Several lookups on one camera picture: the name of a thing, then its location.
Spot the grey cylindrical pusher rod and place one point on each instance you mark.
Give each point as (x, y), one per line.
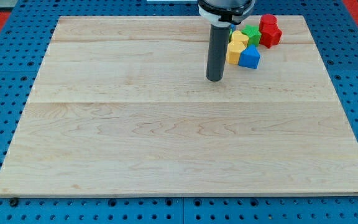
(218, 41)

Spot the blue triangle block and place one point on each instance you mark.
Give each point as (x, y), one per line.
(249, 57)

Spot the yellow pentagon block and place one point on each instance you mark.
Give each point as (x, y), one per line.
(234, 50)

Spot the yellow heart block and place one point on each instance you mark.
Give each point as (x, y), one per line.
(240, 37)

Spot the green star block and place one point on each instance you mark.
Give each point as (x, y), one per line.
(253, 34)

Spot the red cylinder block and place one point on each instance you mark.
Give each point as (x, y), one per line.
(268, 22)

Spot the wooden board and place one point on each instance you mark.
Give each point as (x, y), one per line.
(121, 107)

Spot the red hexagon block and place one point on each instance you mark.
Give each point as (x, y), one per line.
(270, 35)

